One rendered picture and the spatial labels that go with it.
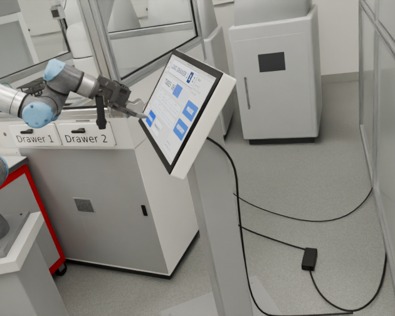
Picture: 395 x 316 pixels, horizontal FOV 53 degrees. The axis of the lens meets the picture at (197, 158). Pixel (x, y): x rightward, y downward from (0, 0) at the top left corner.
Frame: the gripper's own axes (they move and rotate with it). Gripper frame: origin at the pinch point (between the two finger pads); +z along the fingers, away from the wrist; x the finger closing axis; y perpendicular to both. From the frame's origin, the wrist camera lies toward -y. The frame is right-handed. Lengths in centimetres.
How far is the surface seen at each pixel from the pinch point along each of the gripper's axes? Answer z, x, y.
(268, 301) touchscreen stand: 89, -8, -53
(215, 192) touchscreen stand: 28.9, -20.6, -9.9
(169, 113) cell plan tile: 2.4, -16.1, 7.5
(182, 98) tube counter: 2.4, -19.9, 14.0
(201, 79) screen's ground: 2.4, -27.4, 21.8
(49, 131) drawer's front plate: -22, 54, -34
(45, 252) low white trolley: 2, 60, -101
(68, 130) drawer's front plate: -16, 47, -28
